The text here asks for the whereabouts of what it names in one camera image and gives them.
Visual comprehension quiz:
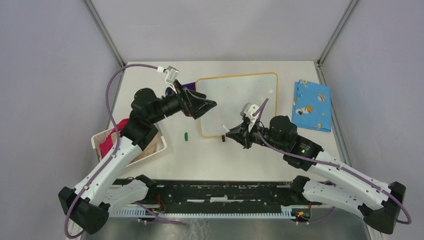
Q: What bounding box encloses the red cloth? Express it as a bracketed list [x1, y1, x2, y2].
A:
[99, 118, 129, 158]

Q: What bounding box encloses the beige cloth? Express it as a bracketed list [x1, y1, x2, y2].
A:
[130, 134, 164, 164]

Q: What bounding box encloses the purple cloth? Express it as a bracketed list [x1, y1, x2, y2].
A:
[182, 82, 196, 91]

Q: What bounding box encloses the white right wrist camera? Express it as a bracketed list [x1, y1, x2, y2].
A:
[240, 102, 261, 132]

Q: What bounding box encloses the blue patterned cloth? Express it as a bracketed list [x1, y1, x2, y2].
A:
[291, 79, 332, 133]

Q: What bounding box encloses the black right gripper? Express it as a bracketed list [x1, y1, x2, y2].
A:
[226, 118, 287, 152]

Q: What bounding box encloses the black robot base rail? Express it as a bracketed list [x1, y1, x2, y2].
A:
[109, 179, 324, 215]

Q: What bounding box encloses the white plastic basket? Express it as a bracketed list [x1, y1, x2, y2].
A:
[91, 123, 167, 174]

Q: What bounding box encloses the yellow framed whiteboard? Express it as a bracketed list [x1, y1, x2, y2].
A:
[195, 72, 279, 138]

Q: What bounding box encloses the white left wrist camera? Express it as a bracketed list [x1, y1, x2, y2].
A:
[164, 66, 179, 87]

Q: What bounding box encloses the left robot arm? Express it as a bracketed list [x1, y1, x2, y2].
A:
[58, 80, 217, 239]

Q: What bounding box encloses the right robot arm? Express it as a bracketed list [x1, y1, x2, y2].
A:
[225, 115, 406, 235]

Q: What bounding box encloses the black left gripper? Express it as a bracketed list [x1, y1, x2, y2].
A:
[148, 79, 217, 124]

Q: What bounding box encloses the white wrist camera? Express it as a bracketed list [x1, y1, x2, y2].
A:
[164, 66, 179, 87]
[240, 102, 261, 132]

